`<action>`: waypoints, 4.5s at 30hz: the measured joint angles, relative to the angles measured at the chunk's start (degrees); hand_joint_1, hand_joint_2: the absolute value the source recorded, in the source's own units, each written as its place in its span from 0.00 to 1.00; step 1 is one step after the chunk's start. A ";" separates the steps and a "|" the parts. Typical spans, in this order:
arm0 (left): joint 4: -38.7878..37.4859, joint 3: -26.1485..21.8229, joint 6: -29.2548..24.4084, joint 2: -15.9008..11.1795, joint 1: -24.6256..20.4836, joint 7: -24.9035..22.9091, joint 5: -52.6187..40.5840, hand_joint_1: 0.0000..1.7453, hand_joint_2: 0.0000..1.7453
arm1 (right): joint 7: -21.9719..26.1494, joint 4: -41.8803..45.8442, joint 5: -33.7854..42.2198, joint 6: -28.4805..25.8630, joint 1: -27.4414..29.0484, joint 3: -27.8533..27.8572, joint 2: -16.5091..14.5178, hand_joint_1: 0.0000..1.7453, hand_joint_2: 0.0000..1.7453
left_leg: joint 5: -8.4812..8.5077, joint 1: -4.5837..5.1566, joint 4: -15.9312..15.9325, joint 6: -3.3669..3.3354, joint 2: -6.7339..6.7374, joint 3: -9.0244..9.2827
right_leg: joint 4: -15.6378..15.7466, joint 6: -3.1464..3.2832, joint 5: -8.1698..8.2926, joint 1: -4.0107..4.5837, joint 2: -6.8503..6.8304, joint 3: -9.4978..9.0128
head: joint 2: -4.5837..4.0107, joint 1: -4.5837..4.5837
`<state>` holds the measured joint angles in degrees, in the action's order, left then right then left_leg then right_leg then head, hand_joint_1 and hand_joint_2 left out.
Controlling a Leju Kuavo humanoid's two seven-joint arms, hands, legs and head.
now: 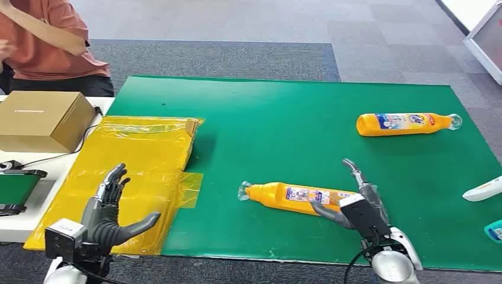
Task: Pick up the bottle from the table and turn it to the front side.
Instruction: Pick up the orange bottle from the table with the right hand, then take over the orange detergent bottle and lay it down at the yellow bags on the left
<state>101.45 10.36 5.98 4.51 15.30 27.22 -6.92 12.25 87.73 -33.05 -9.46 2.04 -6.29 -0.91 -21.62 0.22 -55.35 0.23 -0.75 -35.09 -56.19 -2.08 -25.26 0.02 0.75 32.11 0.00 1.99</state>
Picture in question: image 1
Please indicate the small black camera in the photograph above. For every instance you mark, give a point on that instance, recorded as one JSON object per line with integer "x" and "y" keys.
{"x": 10, "y": 164}

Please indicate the green black device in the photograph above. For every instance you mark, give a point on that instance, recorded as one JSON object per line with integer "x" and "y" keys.
{"x": 15, "y": 188}

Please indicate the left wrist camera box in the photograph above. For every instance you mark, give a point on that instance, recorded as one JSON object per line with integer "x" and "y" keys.
{"x": 64, "y": 239}

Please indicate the green mat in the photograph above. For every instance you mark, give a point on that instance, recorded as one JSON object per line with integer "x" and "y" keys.
{"x": 294, "y": 149}

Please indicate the yellow plastic-wrapped box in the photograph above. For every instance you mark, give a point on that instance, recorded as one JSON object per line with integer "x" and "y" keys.
{"x": 145, "y": 156}

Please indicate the white framed board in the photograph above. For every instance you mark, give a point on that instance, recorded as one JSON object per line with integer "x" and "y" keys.
{"x": 486, "y": 39}

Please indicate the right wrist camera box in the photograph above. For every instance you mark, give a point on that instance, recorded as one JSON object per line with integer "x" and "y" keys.
{"x": 366, "y": 215}

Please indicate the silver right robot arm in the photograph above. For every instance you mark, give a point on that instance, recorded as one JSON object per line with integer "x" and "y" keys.
{"x": 394, "y": 266}

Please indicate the teal container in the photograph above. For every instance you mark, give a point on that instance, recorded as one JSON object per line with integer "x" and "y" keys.
{"x": 495, "y": 232}

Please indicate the person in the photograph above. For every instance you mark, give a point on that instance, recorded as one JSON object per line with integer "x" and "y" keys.
{"x": 47, "y": 58}

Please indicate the white plastic bottle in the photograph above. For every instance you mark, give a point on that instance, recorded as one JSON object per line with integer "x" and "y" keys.
{"x": 484, "y": 190}

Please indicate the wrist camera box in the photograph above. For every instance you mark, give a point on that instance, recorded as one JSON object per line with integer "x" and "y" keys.
{"x": 366, "y": 215}
{"x": 64, "y": 239}

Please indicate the orange bottle clear cap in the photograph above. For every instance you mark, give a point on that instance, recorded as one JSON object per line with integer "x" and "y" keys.
{"x": 282, "y": 196}

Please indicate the person's forearm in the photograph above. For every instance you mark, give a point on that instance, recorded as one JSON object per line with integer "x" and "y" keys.
{"x": 47, "y": 33}

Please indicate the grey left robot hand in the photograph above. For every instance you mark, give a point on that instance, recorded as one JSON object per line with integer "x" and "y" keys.
{"x": 100, "y": 223}

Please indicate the brown cardboard box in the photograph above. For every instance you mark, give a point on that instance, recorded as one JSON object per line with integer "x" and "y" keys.
{"x": 39, "y": 117}

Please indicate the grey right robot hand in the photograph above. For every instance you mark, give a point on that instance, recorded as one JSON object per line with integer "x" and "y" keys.
{"x": 374, "y": 200}

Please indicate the white table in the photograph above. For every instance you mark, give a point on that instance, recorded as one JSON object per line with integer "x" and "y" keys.
{"x": 51, "y": 168}

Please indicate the orange bottle blue label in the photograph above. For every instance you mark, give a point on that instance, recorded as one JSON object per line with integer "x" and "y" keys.
{"x": 400, "y": 124}

